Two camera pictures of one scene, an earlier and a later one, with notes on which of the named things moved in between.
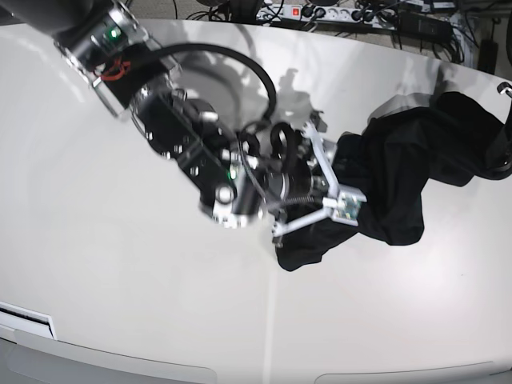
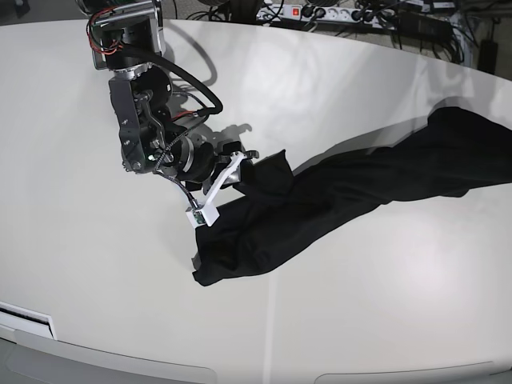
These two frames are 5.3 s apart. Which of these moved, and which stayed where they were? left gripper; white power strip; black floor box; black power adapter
Moved: left gripper
Stayed: black floor box; white power strip; black power adapter
